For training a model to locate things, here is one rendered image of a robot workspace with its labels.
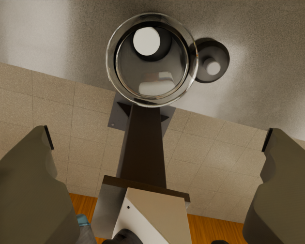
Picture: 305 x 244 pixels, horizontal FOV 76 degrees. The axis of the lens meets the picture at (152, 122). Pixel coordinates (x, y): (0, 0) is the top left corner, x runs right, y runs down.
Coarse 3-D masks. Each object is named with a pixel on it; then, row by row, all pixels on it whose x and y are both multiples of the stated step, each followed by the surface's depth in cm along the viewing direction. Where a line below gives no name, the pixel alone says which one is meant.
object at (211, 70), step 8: (200, 48) 40; (208, 48) 40; (216, 48) 40; (224, 48) 40; (200, 56) 41; (208, 56) 41; (216, 56) 41; (224, 56) 41; (200, 64) 41; (208, 64) 39; (216, 64) 38; (224, 64) 41; (200, 72) 42; (208, 72) 39; (216, 72) 39; (224, 72) 43; (200, 80) 43; (208, 80) 43
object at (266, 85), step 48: (0, 0) 38; (48, 0) 38; (96, 0) 38; (144, 0) 39; (192, 0) 39; (240, 0) 39; (288, 0) 39; (0, 48) 43; (48, 48) 43; (96, 48) 43; (240, 48) 43; (288, 48) 43; (192, 96) 49; (240, 96) 49; (288, 96) 49
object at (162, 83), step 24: (144, 24) 20; (168, 24) 20; (120, 48) 23; (168, 48) 42; (192, 48) 22; (120, 72) 24; (144, 72) 34; (168, 72) 31; (192, 72) 23; (144, 96) 25; (168, 96) 25
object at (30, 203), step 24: (24, 144) 9; (48, 144) 11; (0, 168) 8; (24, 168) 8; (48, 168) 9; (0, 192) 7; (24, 192) 7; (48, 192) 7; (0, 216) 6; (24, 216) 6; (48, 216) 6; (72, 216) 7; (0, 240) 6; (24, 240) 6; (48, 240) 6; (72, 240) 7
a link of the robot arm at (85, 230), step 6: (78, 216) 54; (84, 216) 56; (78, 222) 53; (84, 222) 55; (84, 228) 54; (90, 228) 56; (84, 234) 53; (90, 234) 55; (78, 240) 51; (84, 240) 52; (90, 240) 54
